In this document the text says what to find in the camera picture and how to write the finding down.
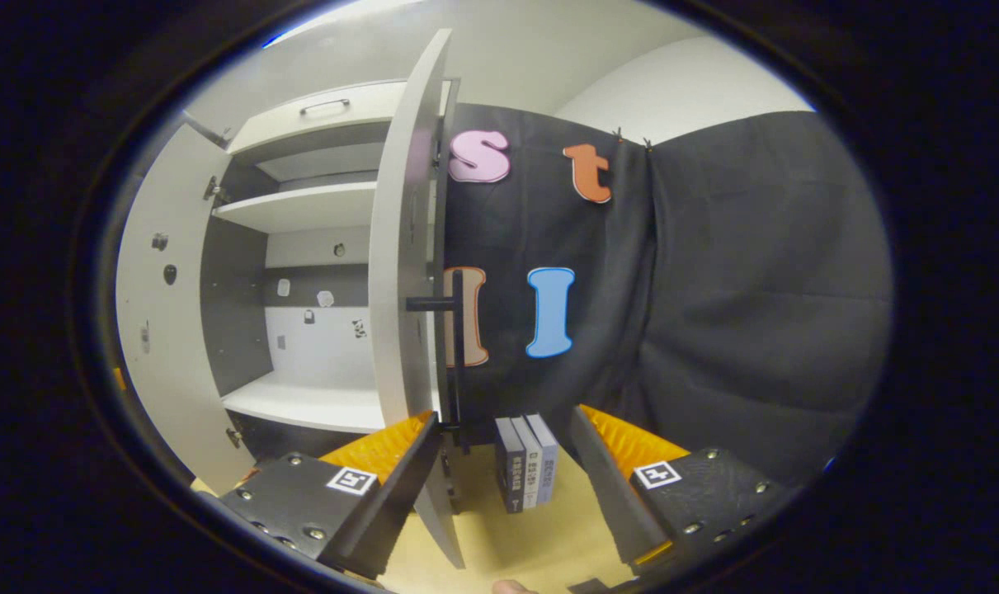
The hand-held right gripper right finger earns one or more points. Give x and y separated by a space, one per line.
610 487

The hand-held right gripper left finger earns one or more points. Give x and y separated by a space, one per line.
396 487

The white and grey cabinet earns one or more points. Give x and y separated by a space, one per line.
231 313

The white cabinet door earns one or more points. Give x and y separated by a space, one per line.
400 247
177 355

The metal door hinge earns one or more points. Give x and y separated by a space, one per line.
234 438
214 190

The white cabinet drawer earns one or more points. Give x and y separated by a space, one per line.
318 124

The blue-grey book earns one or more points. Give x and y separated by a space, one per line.
547 458

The grey book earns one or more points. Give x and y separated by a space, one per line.
530 466

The dark book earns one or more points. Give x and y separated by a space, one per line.
509 470

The black backdrop cloth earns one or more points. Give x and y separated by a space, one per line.
755 289

